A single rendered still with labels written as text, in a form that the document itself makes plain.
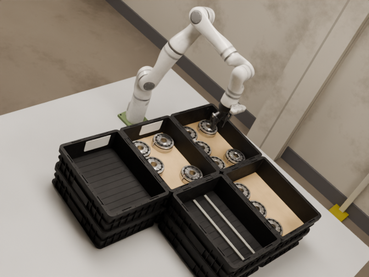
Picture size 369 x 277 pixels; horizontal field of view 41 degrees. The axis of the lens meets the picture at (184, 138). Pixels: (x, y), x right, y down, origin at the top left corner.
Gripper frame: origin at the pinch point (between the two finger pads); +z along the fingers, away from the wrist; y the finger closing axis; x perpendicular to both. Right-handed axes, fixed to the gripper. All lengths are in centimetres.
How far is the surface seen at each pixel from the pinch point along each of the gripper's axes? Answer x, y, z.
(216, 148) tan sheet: 0.9, -7.5, 17.5
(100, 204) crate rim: 13, 71, 8
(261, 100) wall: -62, -144, 72
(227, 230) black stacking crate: 41.2, 21.8, 17.8
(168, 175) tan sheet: 5.5, 27.7, 17.5
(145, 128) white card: -18.3, 25.9, 10.6
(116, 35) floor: -200, -101, 100
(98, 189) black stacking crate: 0, 62, 18
